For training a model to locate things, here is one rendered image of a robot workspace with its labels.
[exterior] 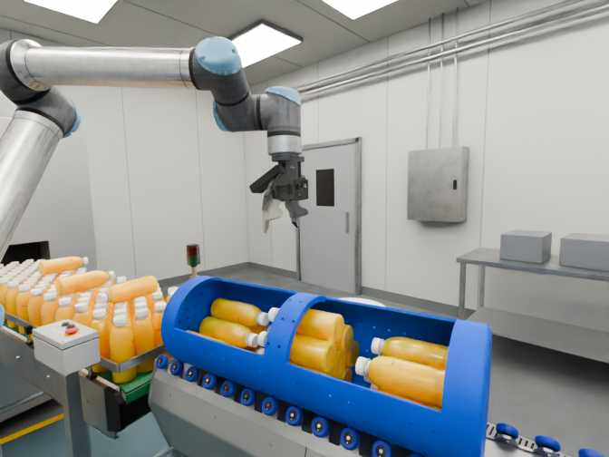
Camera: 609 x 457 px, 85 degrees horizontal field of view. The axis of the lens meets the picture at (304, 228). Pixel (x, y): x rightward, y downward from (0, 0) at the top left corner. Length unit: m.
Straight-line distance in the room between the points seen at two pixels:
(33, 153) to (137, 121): 4.60
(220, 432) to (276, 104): 0.90
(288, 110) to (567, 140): 3.34
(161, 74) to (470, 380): 0.88
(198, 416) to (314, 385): 0.46
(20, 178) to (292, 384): 0.83
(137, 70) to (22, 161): 0.39
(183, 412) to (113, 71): 0.95
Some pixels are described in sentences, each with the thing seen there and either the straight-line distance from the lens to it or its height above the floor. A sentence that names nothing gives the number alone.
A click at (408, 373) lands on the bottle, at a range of 0.78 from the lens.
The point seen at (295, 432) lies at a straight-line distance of 0.96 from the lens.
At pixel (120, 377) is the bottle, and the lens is 1.33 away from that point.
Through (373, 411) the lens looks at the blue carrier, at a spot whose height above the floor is 1.08.
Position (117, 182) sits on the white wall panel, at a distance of 5.48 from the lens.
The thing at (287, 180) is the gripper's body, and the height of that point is 1.54.
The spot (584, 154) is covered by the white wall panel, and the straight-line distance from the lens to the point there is 3.95.
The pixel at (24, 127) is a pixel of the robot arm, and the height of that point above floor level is 1.69.
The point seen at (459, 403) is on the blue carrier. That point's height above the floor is 1.14.
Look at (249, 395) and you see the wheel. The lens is 1.01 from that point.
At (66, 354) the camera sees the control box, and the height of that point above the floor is 1.06.
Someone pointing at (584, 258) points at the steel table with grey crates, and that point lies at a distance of 3.24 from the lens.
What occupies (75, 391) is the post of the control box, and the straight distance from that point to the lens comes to 1.38.
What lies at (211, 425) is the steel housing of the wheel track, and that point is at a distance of 1.13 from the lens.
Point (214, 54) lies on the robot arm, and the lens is 0.82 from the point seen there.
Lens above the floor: 1.52
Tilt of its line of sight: 7 degrees down
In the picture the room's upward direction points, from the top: 1 degrees counter-clockwise
